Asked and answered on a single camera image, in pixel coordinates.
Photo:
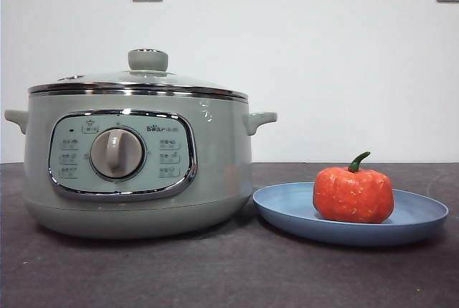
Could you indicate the orange pumpkin with green stem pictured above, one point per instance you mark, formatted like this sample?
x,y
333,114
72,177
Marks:
x,y
351,196

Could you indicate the glass lid with green knob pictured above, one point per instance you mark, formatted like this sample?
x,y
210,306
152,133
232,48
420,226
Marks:
x,y
148,59

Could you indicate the green electric steamer pot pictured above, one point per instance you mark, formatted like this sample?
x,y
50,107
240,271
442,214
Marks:
x,y
215,164

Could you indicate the blue plate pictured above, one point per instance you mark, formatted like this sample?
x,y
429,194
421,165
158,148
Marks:
x,y
287,204

